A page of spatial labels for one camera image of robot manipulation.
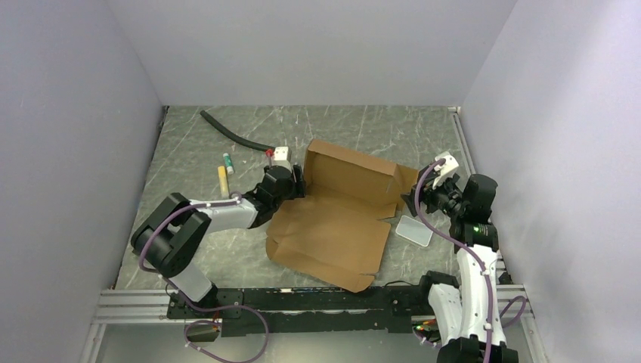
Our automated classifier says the yellow marker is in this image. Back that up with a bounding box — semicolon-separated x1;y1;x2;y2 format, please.
217;166;230;199

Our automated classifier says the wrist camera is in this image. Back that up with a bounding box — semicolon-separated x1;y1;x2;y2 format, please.
265;146;292;171
432;151;460;190

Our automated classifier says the purple cable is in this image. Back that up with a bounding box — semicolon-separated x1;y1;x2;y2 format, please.
413;157;528;363
138;192;269;363

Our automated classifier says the green white glue stick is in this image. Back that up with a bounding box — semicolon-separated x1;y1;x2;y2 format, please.
223;153;234;175

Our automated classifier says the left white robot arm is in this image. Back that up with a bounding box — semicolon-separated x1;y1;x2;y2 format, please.
130;163;306;318

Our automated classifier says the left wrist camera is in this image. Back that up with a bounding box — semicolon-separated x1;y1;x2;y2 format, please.
265;146;292;171

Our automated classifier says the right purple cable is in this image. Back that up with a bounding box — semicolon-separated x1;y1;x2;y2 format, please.
413;157;528;363

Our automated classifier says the brown cardboard box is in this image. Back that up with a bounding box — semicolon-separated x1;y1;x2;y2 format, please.
265;139;418;293

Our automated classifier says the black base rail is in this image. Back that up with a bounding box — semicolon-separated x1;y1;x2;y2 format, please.
166;285;435;337

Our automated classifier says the aluminium frame rail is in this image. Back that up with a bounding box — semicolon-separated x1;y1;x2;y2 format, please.
79;290;169;362

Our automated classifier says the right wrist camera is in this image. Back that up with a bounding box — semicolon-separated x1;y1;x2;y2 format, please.
432;151;460;190

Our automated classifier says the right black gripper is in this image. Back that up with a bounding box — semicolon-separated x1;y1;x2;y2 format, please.
401;171;467;219

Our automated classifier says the clear plastic lid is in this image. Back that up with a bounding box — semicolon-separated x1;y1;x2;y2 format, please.
395;216;433;247

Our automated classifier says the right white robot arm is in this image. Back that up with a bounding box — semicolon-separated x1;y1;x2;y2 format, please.
402;170;519;362

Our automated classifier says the black corrugated hose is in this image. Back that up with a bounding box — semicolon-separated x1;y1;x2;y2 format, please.
199;110;274;152

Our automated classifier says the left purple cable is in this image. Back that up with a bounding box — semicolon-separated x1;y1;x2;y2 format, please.
138;192;269;363

